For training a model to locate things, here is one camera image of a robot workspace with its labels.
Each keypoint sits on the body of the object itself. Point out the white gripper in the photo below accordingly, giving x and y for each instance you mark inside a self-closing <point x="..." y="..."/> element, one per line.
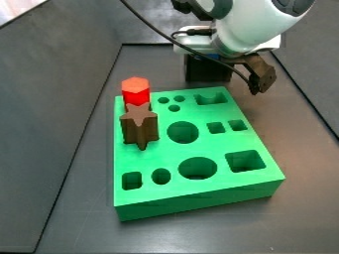
<point x="210" y="40"/>

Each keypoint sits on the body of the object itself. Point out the blue oval cylinder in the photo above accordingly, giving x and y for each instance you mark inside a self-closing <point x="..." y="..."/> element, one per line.
<point x="217" y="57"/>

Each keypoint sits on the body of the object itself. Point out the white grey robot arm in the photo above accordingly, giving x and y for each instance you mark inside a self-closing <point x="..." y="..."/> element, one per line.
<point x="246" y="26"/>

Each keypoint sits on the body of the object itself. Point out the black cradle fixture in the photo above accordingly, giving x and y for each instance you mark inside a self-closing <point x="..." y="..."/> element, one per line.
<point x="202" y="70"/>

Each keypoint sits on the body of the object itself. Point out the red hexagonal peg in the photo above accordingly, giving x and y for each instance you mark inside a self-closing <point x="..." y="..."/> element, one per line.
<point x="135" y="90"/>

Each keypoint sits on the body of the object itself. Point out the brown star peg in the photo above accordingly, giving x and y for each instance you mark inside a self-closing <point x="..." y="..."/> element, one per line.
<point x="139" y="125"/>

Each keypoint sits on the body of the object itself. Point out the green shape sorter block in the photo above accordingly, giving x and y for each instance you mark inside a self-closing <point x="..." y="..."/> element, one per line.
<point x="208" y="161"/>

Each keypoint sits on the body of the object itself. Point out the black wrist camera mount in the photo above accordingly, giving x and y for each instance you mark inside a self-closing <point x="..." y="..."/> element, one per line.
<point x="262" y="77"/>

